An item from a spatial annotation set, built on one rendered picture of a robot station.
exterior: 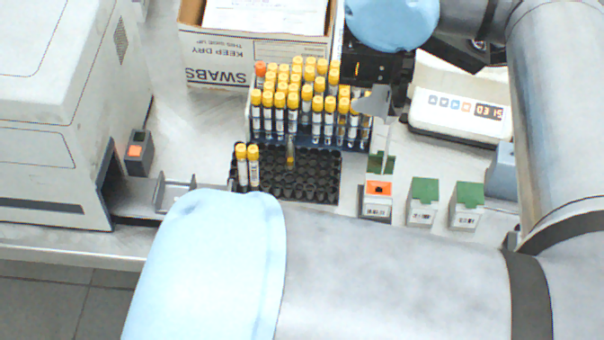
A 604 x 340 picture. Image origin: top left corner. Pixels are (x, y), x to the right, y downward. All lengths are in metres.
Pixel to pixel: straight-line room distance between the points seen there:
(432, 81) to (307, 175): 0.25
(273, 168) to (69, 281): 1.09
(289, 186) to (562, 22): 0.66
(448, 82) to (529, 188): 0.79
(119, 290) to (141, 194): 0.99
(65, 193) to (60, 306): 1.06
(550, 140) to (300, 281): 0.20
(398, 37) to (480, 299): 0.36
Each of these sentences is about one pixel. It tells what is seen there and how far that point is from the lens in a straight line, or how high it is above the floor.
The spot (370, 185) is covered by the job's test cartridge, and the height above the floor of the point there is 0.95.
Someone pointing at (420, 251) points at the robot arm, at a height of 1.58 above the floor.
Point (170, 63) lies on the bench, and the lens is 1.29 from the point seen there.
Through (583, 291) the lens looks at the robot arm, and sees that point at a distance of 0.26.
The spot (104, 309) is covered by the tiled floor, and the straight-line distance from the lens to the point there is 2.03.
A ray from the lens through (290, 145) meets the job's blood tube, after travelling 1.04.
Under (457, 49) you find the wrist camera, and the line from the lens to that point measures 0.77.
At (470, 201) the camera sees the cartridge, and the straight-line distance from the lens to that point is 1.05.
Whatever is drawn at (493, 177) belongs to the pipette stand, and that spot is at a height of 0.94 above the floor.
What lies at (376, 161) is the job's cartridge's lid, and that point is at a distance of 1.02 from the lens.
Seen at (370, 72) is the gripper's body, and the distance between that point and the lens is 0.79.
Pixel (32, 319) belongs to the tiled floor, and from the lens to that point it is 2.07.
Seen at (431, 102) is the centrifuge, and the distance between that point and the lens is 1.17.
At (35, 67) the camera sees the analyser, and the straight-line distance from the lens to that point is 0.90.
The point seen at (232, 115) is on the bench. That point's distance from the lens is 1.20.
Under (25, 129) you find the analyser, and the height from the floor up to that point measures 1.12.
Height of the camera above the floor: 1.80
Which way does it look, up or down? 55 degrees down
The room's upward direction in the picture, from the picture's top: 4 degrees clockwise
